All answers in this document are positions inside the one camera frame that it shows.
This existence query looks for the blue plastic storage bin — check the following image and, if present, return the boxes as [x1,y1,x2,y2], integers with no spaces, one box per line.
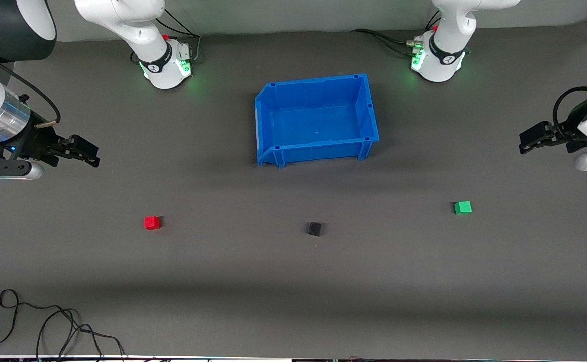
[254,74,380,168]

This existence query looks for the dark grey table mat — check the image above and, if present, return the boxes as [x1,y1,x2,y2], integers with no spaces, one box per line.
[0,18,587,358]

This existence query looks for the black left arm hose cable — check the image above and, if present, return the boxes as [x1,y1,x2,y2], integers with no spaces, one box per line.
[553,86,587,141]

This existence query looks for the black arm hose cable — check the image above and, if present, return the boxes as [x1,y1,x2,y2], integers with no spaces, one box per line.
[0,44,63,129]
[553,86,587,141]

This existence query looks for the black right arm hose cable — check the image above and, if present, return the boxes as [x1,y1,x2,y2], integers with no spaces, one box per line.
[0,44,63,129]

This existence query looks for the loose thin black cable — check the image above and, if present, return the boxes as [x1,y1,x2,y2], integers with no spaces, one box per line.
[0,289,126,362]

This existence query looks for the black right base cables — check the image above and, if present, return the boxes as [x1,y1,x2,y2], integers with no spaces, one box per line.
[130,8,202,64]

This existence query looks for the black base cables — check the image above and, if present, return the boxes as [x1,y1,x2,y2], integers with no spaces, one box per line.
[130,8,202,64]
[351,13,442,57]

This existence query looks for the black left base cables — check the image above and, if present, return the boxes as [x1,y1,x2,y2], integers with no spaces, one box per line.
[351,13,442,57]

